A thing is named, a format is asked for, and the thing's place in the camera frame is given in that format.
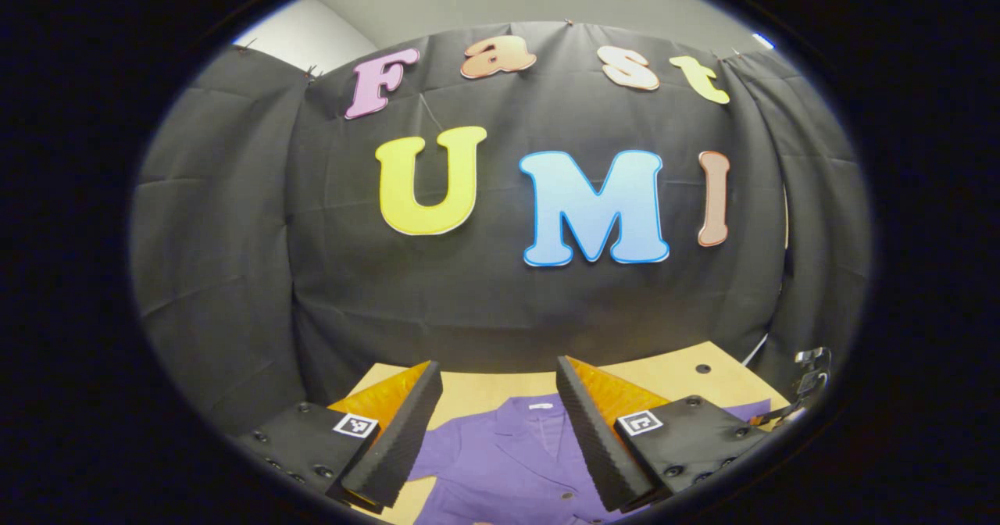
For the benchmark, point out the purple jacket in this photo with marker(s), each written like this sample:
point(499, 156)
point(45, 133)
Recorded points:
point(508, 470)

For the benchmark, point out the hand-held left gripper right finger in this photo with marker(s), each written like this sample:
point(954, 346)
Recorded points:
point(598, 447)

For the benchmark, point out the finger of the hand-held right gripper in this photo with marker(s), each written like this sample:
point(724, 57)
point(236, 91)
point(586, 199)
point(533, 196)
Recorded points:
point(777, 414)

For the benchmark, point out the black backdrop cloth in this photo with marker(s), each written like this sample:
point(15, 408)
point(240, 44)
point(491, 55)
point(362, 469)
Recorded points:
point(484, 306)

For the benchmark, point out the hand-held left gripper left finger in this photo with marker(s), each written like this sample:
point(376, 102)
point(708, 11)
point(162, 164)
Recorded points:
point(394, 447)

